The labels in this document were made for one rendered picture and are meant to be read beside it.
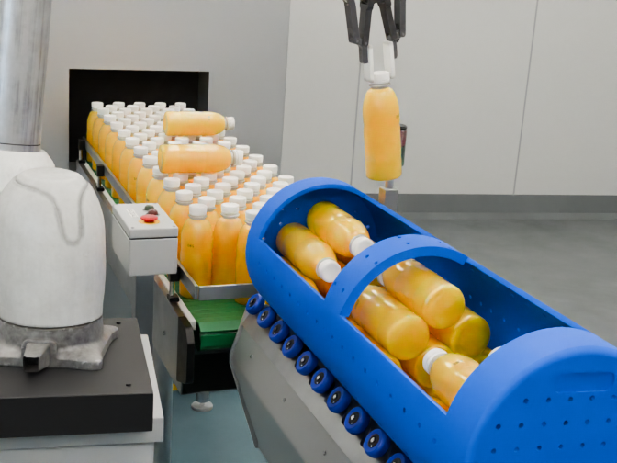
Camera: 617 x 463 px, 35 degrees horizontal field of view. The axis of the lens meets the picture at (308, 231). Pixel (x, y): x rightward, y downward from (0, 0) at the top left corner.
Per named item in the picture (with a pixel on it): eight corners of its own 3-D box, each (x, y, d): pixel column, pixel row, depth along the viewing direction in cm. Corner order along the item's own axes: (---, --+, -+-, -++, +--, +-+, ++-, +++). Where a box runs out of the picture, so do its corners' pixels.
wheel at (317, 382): (330, 364, 166) (339, 370, 167) (313, 367, 170) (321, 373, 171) (322, 388, 164) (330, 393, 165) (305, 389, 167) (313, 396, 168)
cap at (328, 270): (329, 254, 176) (332, 256, 175) (341, 269, 178) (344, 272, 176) (312, 268, 176) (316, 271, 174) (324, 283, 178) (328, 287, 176)
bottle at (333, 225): (336, 236, 195) (375, 265, 179) (303, 234, 193) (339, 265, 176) (342, 201, 194) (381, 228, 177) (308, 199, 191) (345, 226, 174)
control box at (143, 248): (129, 276, 201) (129, 228, 198) (111, 247, 219) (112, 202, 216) (177, 274, 204) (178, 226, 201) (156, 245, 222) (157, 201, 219)
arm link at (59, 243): (19, 334, 140) (19, 181, 136) (-25, 303, 155) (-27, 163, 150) (123, 320, 150) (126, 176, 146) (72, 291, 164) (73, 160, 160)
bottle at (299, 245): (296, 214, 192) (331, 242, 176) (316, 240, 195) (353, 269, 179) (268, 238, 192) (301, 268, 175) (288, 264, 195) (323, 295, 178)
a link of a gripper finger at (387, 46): (382, 40, 189) (386, 39, 189) (385, 76, 191) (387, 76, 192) (389, 42, 186) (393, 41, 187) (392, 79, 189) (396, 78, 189)
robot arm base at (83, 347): (-35, 375, 139) (-36, 337, 138) (6, 329, 161) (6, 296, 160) (95, 380, 140) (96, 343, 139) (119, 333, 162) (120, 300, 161)
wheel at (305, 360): (315, 346, 173) (322, 353, 174) (298, 350, 176) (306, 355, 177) (306, 369, 171) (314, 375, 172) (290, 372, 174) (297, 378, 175)
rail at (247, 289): (198, 300, 204) (199, 287, 203) (197, 299, 205) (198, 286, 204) (375, 289, 218) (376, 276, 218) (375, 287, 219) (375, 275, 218)
